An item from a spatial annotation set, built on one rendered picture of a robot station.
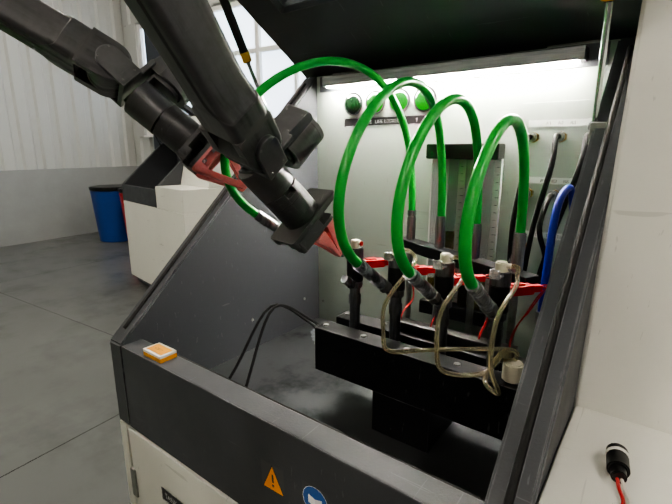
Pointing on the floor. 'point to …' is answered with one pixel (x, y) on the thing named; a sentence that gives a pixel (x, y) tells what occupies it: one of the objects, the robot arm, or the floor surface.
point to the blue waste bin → (108, 212)
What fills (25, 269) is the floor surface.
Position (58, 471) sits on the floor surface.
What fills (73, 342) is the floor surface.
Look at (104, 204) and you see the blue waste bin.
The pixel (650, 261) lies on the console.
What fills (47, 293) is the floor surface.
